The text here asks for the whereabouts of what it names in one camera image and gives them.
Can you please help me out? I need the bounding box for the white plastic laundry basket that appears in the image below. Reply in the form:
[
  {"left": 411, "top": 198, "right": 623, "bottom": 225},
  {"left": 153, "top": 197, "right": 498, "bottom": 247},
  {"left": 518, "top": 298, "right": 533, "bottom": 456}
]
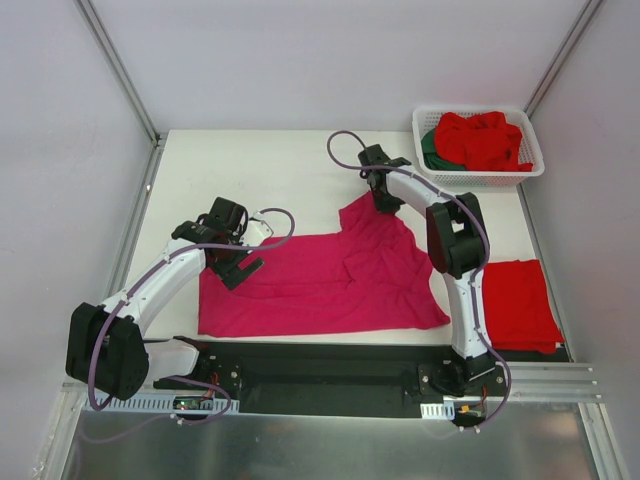
[{"left": 411, "top": 105, "right": 545, "bottom": 187}]

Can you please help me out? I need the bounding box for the pink t shirt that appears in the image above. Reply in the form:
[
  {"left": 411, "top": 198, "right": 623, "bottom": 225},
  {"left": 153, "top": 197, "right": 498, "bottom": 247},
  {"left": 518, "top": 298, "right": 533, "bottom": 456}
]
[{"left": 198, "top": 194, "right": 450, "bottom": 338}]

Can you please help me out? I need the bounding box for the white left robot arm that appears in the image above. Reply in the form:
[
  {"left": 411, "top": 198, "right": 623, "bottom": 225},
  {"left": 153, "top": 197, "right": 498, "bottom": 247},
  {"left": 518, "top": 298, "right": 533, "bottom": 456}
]
[{"left": 65, "top": 197, "right": 273, "bottom": 400}]

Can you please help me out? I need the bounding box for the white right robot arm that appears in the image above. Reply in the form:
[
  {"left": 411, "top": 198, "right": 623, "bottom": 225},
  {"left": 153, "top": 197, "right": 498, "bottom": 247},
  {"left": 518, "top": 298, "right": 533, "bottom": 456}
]
[{"left": 358, "top": 144, "right": 495, "bottom": 397}]

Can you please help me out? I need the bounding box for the green t shirt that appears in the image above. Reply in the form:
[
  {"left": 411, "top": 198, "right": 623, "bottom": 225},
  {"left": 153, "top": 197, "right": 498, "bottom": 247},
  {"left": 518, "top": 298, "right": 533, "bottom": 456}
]
[{"left": 421, "top": 129, "right": 466, "bottom": 171}]

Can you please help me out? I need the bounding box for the red crumpled t shirt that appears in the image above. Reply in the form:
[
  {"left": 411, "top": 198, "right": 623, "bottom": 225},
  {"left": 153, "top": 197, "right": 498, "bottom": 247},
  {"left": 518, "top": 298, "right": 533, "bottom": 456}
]
[{"left": 434, "top": 111, "right": 533, "bottom": 172}]

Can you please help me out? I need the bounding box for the folded red t shirt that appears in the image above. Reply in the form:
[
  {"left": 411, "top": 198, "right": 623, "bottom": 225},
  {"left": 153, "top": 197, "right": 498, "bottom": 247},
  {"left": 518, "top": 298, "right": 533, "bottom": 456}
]
[{"left": 483, "top": 260, "right": 564, "bottom": 354}]

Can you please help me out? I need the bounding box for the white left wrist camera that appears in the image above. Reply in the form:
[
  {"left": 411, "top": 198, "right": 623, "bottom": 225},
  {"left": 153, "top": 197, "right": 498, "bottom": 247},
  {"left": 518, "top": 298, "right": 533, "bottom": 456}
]
[{"left": 242, "top": 218, "right": 274, "bottom": 247}]

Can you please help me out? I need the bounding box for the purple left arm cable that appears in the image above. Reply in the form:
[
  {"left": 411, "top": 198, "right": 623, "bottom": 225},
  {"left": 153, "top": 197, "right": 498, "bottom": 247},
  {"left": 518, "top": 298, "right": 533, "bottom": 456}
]
[{"left": 78, "top": 207, "right": 296, "bottom": 443}]

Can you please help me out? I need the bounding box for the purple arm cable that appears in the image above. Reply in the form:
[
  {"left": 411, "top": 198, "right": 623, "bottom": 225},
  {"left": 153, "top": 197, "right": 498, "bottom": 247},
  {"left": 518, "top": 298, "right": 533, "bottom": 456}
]
[
  {"left": 78, "top": 207, "right": 296, "bottom": 443},
  {"left": 327, "top": 130, "right": 513, "bottom": 428}
]

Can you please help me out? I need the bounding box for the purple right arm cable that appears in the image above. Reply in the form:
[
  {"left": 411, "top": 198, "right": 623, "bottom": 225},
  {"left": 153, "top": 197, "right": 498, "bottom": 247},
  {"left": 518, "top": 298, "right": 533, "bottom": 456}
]
[{"left": 327, "top": 130, "right": 513, "bottom": 428}]

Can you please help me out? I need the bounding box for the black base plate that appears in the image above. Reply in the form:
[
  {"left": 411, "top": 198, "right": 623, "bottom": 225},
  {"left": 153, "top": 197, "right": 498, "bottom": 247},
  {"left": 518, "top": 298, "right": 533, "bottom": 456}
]
[{"left": 95, "top": 337, "right": 573, "bottom": 419}]

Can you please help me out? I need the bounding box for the aluminium frame rail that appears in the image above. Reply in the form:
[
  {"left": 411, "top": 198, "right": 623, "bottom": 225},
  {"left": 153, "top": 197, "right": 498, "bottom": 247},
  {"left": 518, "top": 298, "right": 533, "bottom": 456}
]
[{"left": 89, "top": 342, "right": 602, "bottom": 418}]

